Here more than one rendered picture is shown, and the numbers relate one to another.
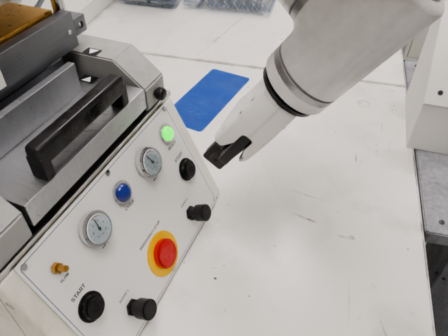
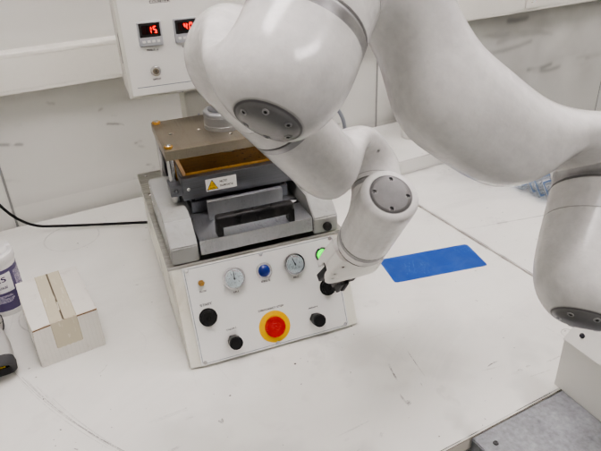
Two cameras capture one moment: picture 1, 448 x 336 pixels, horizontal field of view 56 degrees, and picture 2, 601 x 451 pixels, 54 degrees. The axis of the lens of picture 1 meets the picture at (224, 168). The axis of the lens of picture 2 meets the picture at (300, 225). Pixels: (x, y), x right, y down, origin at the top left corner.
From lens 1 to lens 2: 0.70 m
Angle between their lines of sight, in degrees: 41
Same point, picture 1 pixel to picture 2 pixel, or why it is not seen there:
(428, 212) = (495, 430)
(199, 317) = (264, 374)
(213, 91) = (443, 259)
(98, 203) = (244, 267)
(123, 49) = not seen: hidden behind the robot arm
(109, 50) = not seen: hidden behind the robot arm
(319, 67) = (345, 230)
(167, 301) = (258, 356)
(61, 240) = (212, 271)
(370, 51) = (359, 229)
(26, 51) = (256, 173)
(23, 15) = not seen: hidden behind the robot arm
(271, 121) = (333, 258)
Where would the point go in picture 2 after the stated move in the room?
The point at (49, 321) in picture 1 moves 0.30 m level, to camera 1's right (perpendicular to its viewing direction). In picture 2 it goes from (183, 305) to (293, 391)
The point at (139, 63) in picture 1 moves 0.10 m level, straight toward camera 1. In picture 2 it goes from (323, 202) to (293, 224)
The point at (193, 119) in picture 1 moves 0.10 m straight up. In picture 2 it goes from (401, 271) to (402, 234)
